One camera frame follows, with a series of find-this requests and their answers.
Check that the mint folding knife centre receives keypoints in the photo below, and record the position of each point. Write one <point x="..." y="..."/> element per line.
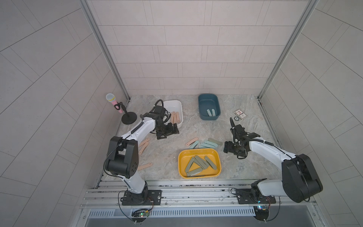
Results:
<point x="192" y="146"/>

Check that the dark teal storage box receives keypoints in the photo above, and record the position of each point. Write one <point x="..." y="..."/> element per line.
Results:
<point x="208" y="101"/>

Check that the olive folding knife long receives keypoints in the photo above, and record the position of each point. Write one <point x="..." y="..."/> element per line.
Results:
<point x="215" y="141"/>

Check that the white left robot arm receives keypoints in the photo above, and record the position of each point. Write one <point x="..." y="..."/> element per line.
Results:
<point x="122" y="158"/>

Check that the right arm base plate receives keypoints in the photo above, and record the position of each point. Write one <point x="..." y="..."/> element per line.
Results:
<point x="246" y="196"/>

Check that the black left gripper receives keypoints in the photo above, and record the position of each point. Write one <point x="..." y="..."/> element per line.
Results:
<point x="169" y="131"/>

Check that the mint folding knife upper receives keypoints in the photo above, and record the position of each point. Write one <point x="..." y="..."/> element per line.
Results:
<point x="211" y="143"/>

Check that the mint folding knife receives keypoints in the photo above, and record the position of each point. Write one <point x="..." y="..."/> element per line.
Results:
<point x="204" y="145"/>
<point x="192" y="146"/>
<point x="211" y="143"/>

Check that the black microphone stand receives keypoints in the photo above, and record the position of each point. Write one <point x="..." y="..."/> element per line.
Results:
<point x="128" y="117"/>

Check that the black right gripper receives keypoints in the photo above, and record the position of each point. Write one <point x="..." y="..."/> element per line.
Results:
<point x="227" y="147"/>

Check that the white storage box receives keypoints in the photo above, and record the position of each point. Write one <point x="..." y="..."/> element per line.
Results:
<point x="174" y="106"/>

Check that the pink folding knife centre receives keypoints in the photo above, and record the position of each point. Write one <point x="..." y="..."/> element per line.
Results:
<point x="192" y="141"/>

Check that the pink folding knife front left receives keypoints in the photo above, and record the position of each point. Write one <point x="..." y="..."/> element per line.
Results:
<point x="145" y="166"/>

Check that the pink folding knife left stack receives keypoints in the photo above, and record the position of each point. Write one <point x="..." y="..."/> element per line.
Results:
<point x="143" y="147"/>

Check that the pink toy microphone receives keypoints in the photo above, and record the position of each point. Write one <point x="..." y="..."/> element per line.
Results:
<point x="112" y="99"/>

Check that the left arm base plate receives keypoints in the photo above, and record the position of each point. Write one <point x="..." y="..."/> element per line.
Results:
<point x="152" y="197"/>

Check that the mint folding knife lower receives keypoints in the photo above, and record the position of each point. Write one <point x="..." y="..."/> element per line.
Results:
<point x="204" y="145"/>

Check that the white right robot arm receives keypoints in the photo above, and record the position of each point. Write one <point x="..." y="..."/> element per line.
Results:
<point x="299" y="180"/>

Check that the yellow storage box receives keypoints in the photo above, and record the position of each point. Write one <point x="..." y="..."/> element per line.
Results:
<point x="185" y="156"/>

